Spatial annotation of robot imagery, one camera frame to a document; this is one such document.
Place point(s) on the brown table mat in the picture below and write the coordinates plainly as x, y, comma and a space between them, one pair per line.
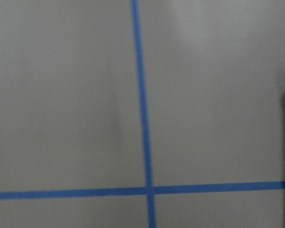
142, 114

